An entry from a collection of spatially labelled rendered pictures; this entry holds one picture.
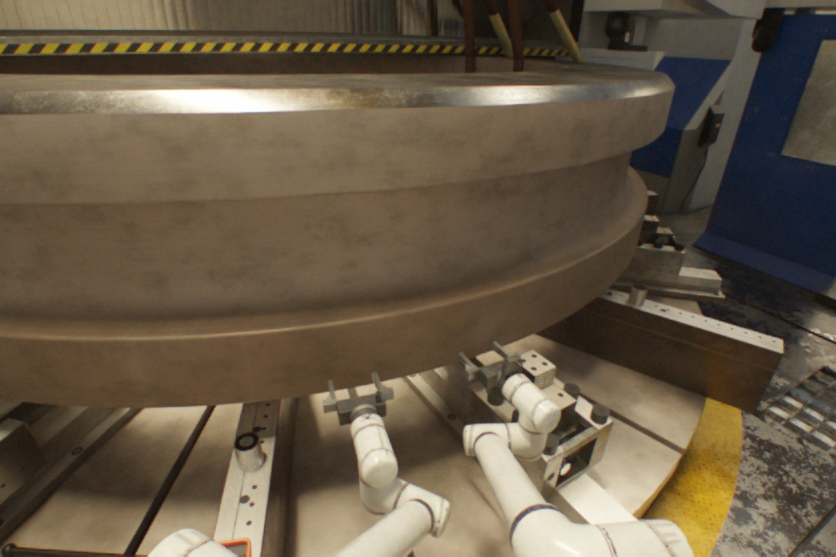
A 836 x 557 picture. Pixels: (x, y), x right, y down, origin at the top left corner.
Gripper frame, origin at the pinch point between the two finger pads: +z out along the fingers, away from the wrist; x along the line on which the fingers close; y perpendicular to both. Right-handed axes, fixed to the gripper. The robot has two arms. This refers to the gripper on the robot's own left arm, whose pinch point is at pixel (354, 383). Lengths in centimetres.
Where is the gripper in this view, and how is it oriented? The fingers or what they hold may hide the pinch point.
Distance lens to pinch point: 138.5
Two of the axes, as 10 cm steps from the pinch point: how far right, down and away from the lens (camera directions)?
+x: -9.5, 1.2, -2.8
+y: 0.2, -8.9, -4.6
